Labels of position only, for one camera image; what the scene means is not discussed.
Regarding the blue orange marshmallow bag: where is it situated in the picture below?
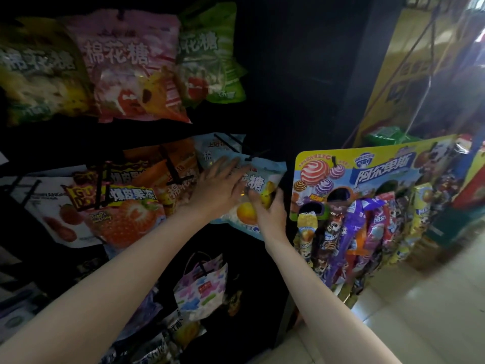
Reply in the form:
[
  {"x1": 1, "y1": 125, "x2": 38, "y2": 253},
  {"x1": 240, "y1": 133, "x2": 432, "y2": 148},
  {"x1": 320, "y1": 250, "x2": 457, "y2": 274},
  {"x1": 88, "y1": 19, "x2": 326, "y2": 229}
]
[{"x1": 216, "y1": 151, "x2": 289, "y2": 241}]

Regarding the white red fruit bag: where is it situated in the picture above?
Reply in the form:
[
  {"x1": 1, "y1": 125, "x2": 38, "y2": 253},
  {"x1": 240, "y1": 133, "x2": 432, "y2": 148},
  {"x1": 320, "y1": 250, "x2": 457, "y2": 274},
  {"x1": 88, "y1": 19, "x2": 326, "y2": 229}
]
[{"x1": 0, "y1": 175, "x2": 100, "y2": 249}]

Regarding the strawberry jelly bag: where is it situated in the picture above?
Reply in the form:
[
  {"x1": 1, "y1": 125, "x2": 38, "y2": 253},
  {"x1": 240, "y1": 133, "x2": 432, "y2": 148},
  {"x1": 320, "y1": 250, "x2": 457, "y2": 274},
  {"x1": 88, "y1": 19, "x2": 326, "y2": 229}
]
[{"x1": 64, "y1": 172, "x2": 168, "y2": 251}]

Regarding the orange snack bag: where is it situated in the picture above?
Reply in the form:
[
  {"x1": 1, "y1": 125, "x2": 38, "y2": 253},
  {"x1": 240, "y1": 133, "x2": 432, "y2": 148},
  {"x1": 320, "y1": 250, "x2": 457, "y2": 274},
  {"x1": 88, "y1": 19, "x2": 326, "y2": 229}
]
[{"x1": 106, "y1": 138, "x2": 202, "y2": 217}]

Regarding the pastel cube marshmallow bag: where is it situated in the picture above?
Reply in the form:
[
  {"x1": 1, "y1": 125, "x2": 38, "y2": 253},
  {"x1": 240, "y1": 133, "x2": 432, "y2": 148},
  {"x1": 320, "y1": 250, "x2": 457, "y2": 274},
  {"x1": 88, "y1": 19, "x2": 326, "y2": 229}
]
[{"x1": 173, "y1": 254, "x2": 228, "y2": 322}]

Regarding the person's left forearm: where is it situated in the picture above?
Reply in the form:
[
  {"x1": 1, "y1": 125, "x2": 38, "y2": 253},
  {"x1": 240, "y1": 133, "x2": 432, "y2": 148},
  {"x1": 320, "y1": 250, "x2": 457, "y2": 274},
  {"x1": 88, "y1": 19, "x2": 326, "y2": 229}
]
[{"x1": 0, "y1": 204, "x2": 213, "y2": 364}]

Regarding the pink marshmallow bag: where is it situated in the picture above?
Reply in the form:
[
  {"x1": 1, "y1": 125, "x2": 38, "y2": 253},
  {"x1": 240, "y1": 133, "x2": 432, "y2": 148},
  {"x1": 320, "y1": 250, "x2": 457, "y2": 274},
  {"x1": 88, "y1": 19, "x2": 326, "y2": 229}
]
[{"x1": 64, "y1": 9, "x2": 192, "y2": 123}]

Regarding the person's right forearm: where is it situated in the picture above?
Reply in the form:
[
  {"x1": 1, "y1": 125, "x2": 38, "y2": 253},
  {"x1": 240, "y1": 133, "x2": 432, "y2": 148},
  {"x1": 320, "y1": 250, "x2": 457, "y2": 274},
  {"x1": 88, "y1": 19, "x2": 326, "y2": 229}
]
[{"x1": 261, "y1": 237, "x2": 403, "y2": 364}]

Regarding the person's left hand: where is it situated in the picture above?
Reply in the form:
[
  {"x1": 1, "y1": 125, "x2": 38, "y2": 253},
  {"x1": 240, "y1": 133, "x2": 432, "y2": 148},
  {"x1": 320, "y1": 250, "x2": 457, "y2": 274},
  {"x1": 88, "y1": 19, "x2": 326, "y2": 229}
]
[{"x1": 185, "y1": 157, "x2": 251, "y2": 220}]

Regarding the yellow marshmallow bag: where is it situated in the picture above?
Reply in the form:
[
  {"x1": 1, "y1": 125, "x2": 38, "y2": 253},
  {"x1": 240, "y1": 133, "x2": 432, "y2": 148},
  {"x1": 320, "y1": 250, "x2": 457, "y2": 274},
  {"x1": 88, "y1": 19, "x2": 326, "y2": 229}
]
[{"x1": 0, "y1": 22, "x2": 93, "y2": 126}]

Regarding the colourful lollipop display stand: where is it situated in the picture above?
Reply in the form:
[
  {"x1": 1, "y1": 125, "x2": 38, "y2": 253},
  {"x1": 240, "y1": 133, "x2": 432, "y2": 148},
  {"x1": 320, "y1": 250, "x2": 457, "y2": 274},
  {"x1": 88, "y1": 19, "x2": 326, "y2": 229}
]
[{"x1": 290, "y1": 134, "x2": 459, "y2": 289}]

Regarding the person's right hand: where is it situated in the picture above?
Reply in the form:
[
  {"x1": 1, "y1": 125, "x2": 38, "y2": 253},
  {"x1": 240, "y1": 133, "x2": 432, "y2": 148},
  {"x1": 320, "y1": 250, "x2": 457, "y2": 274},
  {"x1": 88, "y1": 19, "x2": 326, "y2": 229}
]
[{"x1": 246, "y1": 186, "x2": 290, "y2": 251}]

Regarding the green marshmallow bag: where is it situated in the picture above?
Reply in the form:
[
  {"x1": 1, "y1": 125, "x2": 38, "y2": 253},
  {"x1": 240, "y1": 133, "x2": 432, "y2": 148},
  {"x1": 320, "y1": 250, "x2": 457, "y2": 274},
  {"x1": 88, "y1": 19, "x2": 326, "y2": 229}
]
[{"x1": 176, "y1": 2, "x2": 248, "y2": 105}]

